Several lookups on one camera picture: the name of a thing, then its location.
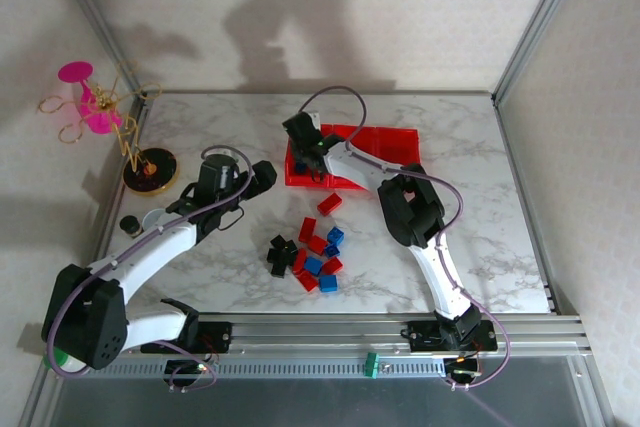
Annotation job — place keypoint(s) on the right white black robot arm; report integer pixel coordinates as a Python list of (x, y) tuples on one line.
[(440, 267)]

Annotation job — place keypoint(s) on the aluminium side frame rail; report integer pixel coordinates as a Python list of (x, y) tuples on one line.
[(527, 207), (112, 207)]

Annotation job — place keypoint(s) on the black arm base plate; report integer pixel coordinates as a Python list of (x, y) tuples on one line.
[(422, 338), (217, 336)]

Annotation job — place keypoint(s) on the small black connector box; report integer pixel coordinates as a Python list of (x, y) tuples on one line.
[(187, 368), (462, 368)]

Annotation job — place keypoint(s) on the small black jar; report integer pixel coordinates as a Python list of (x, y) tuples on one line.
[(131, 226)]

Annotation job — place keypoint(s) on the white green round object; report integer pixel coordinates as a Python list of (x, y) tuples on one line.
[(62, 361)]

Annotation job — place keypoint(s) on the aluminium frame post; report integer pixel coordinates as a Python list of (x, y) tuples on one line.
[(537, 22), (95, 17)]

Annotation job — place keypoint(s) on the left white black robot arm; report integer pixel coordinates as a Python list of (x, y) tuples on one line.
[(150, 252)]

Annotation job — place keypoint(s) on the aluminium mounting rail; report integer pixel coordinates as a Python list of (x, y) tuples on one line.
[(325, 332)]

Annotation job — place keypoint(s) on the green terminal connector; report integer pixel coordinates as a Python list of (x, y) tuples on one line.
[(372, 366)]

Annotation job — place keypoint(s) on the grey metal panel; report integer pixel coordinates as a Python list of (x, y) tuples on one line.
[(325, 407)]

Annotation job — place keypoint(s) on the blue lego brick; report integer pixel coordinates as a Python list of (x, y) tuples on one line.
[(328, 283), (300, 167), (336, 235), (332, 250), (313, 266)]

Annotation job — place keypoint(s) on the pink plastic wine glass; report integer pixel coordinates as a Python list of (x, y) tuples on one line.
[(97, 119)]

